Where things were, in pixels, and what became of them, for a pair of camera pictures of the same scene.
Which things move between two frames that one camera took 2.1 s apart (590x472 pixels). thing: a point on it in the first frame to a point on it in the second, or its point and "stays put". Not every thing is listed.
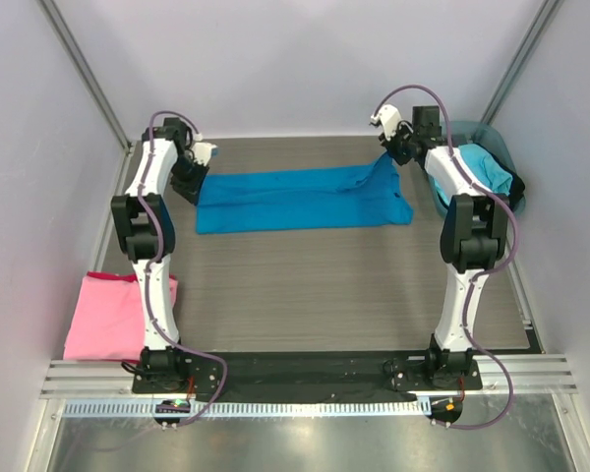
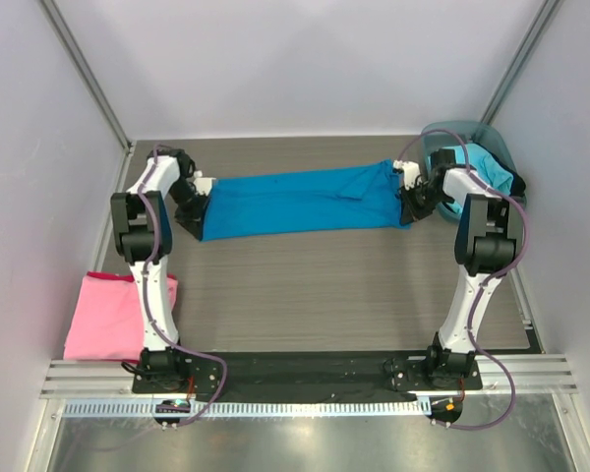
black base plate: (169, 370) stays put
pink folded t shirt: (107, 319) stays put
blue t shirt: (368, 194) stays put
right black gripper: (397, 148) to (411, 203)
